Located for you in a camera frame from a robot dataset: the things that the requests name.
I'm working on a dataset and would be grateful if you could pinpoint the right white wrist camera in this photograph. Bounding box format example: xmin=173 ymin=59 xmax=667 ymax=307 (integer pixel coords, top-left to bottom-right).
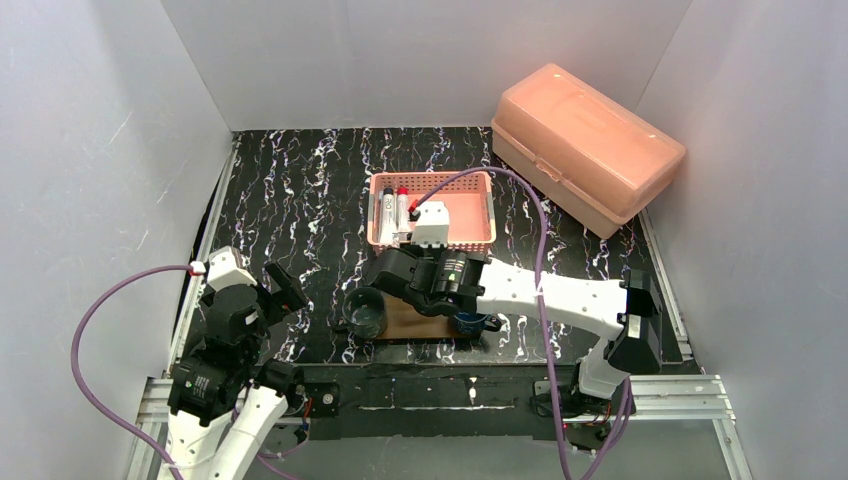
xmin=410 ymin=201 xmax=450 ymax=248

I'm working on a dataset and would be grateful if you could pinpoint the black capped toothpaste tube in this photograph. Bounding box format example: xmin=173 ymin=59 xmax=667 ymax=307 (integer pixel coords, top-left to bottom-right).
xmin=377 ymin=187 xmax=397 ymax=245

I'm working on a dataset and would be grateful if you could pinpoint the pink plastic basket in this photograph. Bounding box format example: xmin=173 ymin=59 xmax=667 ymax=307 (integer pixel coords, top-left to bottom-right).
xmin=365 ymin=171 xmax=496 ymax=253

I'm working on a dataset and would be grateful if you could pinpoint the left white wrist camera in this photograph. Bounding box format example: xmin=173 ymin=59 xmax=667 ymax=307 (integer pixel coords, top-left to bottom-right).
xmin=189 ymin=246 xmax=258 ymax=292

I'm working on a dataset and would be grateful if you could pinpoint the aluminium frame rail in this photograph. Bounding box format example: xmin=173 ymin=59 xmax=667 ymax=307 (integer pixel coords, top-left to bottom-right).
xmin=136 ymin=374 xmax=752 ymax=479

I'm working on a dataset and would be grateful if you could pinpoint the brown wooden oval tray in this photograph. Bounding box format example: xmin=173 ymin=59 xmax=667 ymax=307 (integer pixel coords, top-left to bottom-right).
xmin=377 ymin=294 xmax=469 ymax=341

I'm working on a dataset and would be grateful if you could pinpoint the grey green mug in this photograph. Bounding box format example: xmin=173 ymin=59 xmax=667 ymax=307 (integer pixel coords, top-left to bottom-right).
xmin=332 ymin=286 xmax=388 ymax=340

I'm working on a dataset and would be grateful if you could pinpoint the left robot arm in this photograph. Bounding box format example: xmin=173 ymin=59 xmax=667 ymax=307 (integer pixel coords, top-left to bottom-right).
xmin=157 ymin=254 xmax=308 ymax=479

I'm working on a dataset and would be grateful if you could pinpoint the red capped toothpaste tube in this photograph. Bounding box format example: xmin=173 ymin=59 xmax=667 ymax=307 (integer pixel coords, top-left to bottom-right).
xmin=396 ymin=186 xmax=412 ymax=233

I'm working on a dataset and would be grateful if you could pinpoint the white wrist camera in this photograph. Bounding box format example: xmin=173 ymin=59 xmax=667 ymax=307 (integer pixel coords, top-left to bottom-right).
xmin=410 ymin=201 xmax=450 ymax=248
xmin=189 ymin=246 xmax=258 ymax=292

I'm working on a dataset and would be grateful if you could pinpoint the dark blue mug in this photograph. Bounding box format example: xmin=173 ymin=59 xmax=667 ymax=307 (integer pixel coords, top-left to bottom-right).
xmin=450 ymin=312 xmax=503 ymax=336

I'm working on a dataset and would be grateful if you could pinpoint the large pink lidded box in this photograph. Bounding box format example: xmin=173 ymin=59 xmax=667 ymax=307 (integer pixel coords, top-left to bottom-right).
xmin=491 ymin=64 xmax=686 ymax=239

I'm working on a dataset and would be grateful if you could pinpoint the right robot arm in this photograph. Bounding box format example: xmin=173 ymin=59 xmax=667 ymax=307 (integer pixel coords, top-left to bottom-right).
xmin=365 ymin=248 xmax=662 ymax=417

